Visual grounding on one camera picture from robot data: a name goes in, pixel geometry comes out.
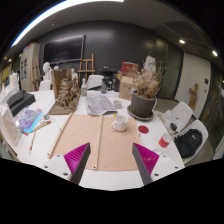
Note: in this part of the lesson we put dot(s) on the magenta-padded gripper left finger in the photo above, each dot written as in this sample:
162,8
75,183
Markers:
76,157

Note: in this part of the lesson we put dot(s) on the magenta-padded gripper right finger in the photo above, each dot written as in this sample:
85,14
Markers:
146,157

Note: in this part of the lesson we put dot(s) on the clear red-labelled drink bottle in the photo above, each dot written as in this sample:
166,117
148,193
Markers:
164,140

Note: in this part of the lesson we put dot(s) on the beige wooden drawing board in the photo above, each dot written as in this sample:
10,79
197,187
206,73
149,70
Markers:
83,140

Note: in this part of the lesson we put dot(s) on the flat round red coaster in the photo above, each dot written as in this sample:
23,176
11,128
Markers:
143,129

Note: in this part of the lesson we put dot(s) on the white ceramic mug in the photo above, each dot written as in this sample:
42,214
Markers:
120,123

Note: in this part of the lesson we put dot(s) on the black backpack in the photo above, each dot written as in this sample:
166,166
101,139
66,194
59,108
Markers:
188,142

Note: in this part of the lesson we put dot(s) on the thin paint brush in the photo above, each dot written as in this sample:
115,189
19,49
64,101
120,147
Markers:
32,142
43,126

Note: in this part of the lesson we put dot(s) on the loose papers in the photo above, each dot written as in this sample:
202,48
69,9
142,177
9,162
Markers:
169,117

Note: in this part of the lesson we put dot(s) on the dried plant in grey pot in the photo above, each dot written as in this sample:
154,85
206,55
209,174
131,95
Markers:
142,105

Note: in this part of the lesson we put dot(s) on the printed newspaper sheets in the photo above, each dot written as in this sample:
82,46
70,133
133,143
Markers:
98,104

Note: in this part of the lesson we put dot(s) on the colourful painting sheet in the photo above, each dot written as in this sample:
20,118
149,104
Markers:
28,120

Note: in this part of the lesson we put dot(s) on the small grey ceramic cup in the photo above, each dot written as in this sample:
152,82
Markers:
117,104

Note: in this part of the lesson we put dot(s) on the brown clay sculpture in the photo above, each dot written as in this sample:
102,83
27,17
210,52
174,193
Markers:
65,95

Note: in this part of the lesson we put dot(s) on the brown cardboard box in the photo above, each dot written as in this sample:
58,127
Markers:
126,87

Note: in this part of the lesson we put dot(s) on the wooden figure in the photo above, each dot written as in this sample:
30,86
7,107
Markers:
193,96

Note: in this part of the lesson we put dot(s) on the black flat boxes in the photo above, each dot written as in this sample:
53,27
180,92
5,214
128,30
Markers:
20,101

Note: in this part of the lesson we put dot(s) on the black stand device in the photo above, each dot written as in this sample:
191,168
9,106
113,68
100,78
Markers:
107,78

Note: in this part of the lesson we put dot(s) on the wooden easel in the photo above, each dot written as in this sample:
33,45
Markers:
86,70

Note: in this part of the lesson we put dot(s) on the red box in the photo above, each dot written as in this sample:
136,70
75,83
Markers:
129,67

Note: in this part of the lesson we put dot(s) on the small white plaster bust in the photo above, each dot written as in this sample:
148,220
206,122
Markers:
46,70

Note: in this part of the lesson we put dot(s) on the white cabinet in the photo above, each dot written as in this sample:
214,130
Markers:
29,66

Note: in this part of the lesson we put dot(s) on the round ceiling spotlight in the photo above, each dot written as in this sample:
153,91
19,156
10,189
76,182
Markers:
181,41
215,53

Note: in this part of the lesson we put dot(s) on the long ceiling strip light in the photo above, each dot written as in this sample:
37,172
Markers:
50,13

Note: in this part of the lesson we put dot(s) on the black wall screen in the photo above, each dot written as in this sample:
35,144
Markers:
64,49

